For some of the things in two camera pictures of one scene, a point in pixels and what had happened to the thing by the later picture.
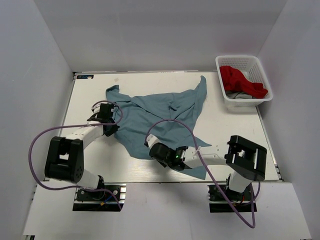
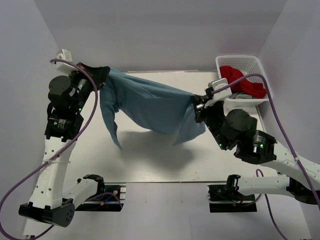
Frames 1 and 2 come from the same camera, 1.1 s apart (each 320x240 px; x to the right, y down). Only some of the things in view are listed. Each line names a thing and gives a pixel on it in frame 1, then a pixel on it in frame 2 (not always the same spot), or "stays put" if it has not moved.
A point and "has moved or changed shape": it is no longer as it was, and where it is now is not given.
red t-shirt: x=234 y=80 stays put
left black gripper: x=114 y=129 to x=99 y=74
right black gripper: x=163 y=163 to x=203 y=104
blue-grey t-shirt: x=160 y=125 has moved or changed shape
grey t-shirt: x=238 y=95 stays put
